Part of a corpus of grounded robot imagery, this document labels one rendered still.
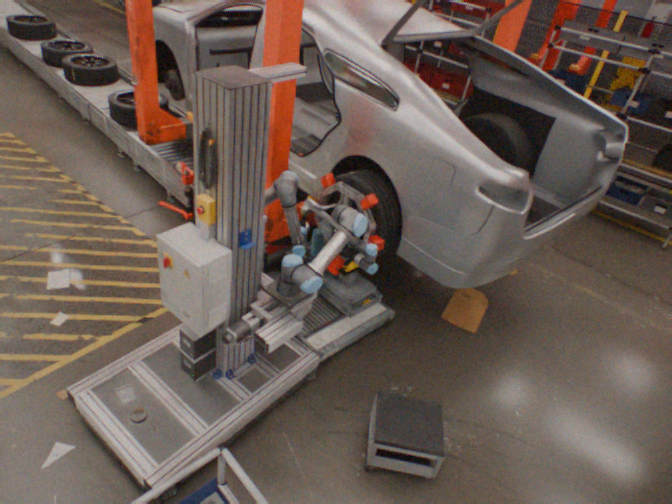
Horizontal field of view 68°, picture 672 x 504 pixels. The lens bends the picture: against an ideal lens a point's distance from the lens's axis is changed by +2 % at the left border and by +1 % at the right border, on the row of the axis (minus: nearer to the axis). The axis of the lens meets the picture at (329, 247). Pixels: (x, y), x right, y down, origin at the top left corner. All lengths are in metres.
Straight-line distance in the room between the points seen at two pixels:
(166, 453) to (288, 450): 0.72
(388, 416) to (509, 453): 0.93
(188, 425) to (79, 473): 0.62
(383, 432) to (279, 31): 2.38
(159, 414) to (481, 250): 2.12
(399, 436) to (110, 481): 1.59
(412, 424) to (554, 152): 2.69
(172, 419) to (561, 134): 3.64
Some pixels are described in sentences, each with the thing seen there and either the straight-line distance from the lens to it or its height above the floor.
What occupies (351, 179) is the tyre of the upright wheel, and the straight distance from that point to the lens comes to 3.48.
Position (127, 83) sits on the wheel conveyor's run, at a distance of 7.70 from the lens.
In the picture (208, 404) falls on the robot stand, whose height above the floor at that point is 0.21.
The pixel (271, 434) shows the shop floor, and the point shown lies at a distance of 3.28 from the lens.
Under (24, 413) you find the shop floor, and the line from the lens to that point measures 3.59.
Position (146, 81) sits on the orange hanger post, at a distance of 5.03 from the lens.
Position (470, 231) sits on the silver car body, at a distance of 3.10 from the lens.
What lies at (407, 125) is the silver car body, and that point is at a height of 1.64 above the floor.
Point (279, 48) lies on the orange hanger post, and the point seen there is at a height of 1.95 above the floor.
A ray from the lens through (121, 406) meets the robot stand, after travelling 3.20.
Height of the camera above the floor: 2.72
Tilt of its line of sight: 35 degrees down
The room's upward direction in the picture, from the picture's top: 10 degrees clockwise
